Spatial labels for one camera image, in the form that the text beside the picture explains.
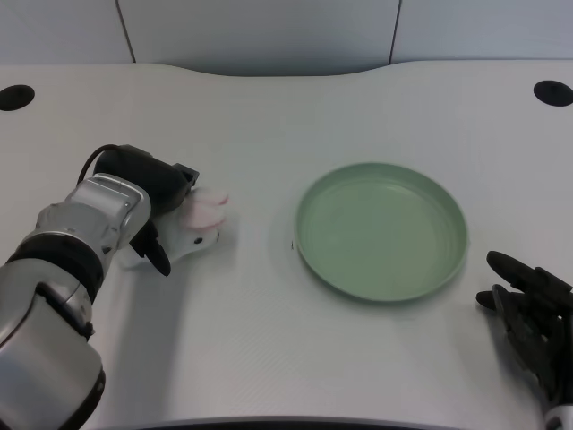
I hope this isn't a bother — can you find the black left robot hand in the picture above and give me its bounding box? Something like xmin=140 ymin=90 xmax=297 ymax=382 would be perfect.
xmin=91 ymin=143 xmax=201 ymax=277

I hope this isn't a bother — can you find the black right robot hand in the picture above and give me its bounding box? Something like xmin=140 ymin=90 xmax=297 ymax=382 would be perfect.
xmin=475 ymin=250 xmax=573 ymax=411

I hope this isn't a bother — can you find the white plush rabbit doll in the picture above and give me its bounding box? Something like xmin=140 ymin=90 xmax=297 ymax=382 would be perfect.
xmin=121 ymin=185 xmax=231 ymax=269

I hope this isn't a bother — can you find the green round plate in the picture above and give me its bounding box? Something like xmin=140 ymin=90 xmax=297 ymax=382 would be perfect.
xmin=293 ymin=161 xmax=469 ymax=305

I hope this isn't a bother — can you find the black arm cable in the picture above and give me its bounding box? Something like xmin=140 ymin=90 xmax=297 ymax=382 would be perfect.
xmin=77 ymin=143 xmax=131 ymax=185

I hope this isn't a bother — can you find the black table cable grommet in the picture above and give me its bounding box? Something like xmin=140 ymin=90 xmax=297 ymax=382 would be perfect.
xmin=533 ymin=80 xmax=573 ymax=107
xmin=0 ymin=84 xmax=36 ymax=111

